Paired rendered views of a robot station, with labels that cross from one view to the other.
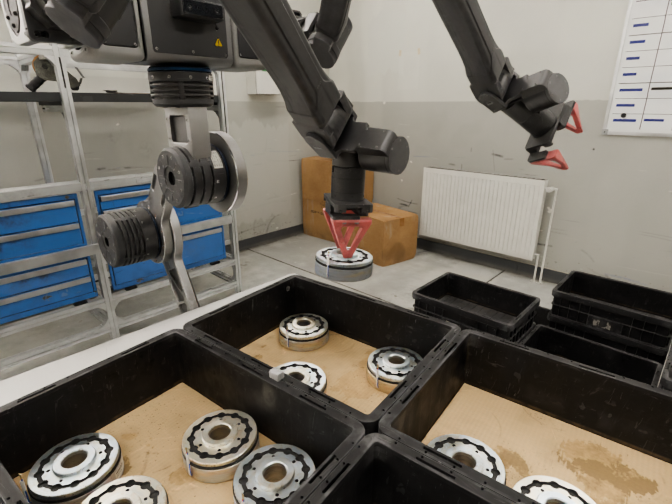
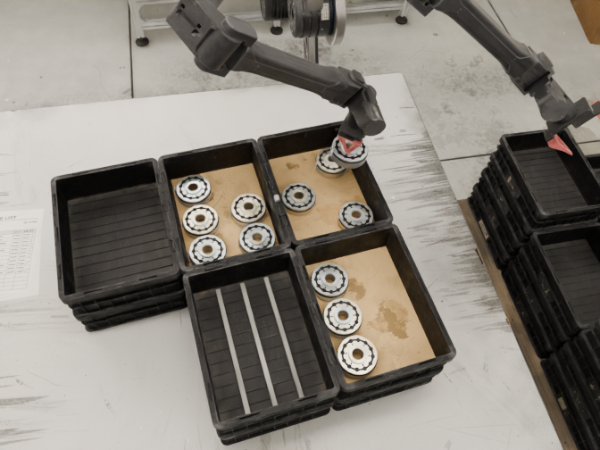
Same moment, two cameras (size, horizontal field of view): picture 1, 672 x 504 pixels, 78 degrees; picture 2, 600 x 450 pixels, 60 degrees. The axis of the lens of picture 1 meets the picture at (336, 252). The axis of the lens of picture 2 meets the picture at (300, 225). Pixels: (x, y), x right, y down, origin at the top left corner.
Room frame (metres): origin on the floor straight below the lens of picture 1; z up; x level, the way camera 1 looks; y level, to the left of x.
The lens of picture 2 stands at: (-0.20, -0.42, 2.14)
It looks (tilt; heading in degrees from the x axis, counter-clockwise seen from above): 58 degrees down; 31
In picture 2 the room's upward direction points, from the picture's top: 5 degrees clockwise
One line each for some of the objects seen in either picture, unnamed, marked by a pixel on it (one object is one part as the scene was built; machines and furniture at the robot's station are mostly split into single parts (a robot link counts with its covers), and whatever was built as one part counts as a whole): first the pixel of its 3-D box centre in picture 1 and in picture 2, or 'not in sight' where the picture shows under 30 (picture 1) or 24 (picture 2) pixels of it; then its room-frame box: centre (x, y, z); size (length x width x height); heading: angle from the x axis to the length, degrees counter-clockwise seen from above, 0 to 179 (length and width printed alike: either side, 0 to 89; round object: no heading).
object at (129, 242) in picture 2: not in sight; (117, 235); (0.16, 0.39, 0.87); 0.40 x 0.30 x 0.11; 53
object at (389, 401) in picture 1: (321, 332); (321, 179); (0.64, 0.03, 0.92); 0.40 x 0.30 x 0.02; 53
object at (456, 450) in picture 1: (463, 461); (329, 279); (0.41, -0.16, 0.86); 0.05 x 0.05 x 0.01
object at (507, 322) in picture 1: (469, 345); (530, 201); (1.46, -0.54, 0.37); 0.40 x 0.30 x 0.45; 47
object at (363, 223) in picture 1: (347, 229); (352, 137); (0.69, -0.02, 1.09); 0.07 x 0.07 x 0.09; 12
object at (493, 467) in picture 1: (463, 464); (329, 279); (0.41, -0.16, 0.86); 0.10 x 0.10 x 0.01
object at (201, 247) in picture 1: (169, 229); not in sight; (2.35, 0.98, 0.60); 0.72 x 0.03 x 0.56; 137
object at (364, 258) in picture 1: (344, 256); (350, 147); (0.70, -0.02, 1.04); 0.10 x 0.10 x 0.01
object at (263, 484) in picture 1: (275, 473); (257, 237); (0.39, 0.08, 0.86); 0.05 x 0.05 x 0.01
